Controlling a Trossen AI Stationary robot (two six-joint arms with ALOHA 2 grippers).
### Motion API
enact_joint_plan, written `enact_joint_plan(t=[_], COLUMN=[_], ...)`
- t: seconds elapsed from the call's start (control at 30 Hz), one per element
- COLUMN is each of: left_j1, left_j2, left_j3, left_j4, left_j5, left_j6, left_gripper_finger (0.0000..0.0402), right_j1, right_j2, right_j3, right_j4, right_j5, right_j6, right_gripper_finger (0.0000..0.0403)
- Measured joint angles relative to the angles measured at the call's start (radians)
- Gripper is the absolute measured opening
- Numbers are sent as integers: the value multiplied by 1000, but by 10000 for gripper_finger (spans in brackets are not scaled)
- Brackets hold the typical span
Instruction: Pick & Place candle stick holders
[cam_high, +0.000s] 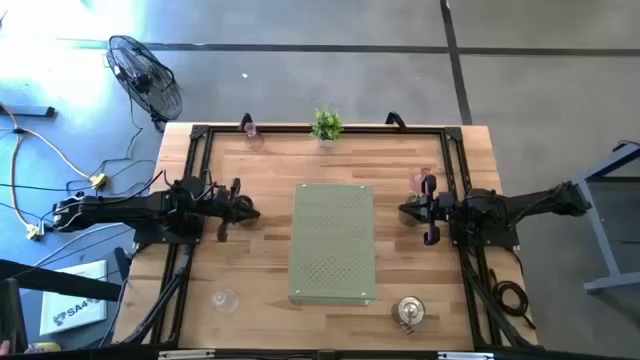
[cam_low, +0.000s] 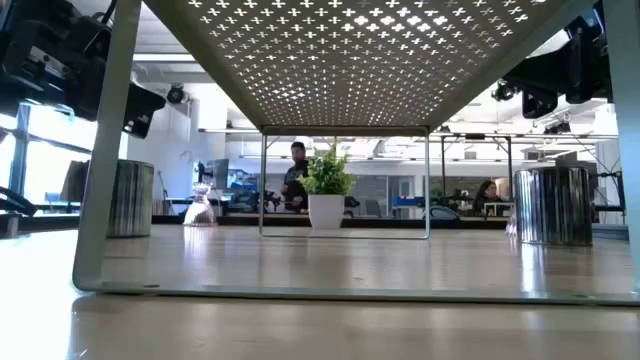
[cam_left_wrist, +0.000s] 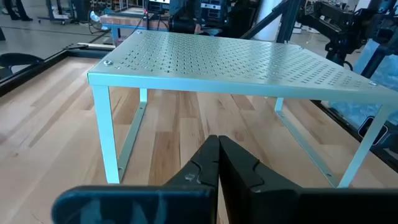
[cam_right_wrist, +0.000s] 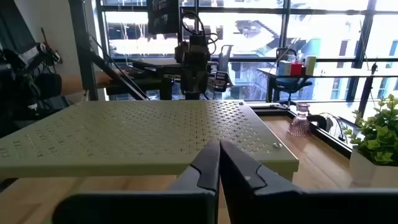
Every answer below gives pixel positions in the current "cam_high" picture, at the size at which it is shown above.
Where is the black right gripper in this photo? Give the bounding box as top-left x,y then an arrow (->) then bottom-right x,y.
398,174 -> 458,247

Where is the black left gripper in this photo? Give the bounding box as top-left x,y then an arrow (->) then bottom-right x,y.
202,177 -> 262,244

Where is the clear glass candle holder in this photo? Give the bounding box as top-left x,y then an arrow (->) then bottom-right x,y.
210,288 -> 240,315

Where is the tin candle with brown tag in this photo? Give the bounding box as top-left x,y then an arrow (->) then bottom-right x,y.
390,295 -> 427,335

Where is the green perforated metal shelf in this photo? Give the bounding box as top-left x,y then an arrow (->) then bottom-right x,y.
288,182 -> 377,307

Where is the small potted green plant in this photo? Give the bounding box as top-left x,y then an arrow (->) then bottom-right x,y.
309,106 -> 345,150

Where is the black floor fan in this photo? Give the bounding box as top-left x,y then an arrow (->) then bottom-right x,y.
105,34 -> 184,132

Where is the white printed box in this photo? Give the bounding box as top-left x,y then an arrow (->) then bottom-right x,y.
38,259 -> 109,336

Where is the black floor bar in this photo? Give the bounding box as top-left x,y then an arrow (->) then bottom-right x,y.
0,105 -> 56,119

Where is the black aluminium table frame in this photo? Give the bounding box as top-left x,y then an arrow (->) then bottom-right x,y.
119,123 -> 539,351

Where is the coiled black cable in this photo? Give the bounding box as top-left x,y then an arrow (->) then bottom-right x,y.
490,269 -> 537,331

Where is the silver metal bracket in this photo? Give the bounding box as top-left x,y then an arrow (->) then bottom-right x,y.
158,349 -> 216,360
437,351 -> 495,360

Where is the white floor cable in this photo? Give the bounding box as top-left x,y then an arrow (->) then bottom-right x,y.
32,222 -> 136,269

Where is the grey metal table frame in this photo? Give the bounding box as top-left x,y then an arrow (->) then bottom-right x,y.
572,142 -> 640,294

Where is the yellow extension cable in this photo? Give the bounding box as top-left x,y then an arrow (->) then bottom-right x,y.
0,102 -> 109,241

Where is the black floor cable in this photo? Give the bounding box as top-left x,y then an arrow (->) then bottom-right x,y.
0,97 -> 169,224

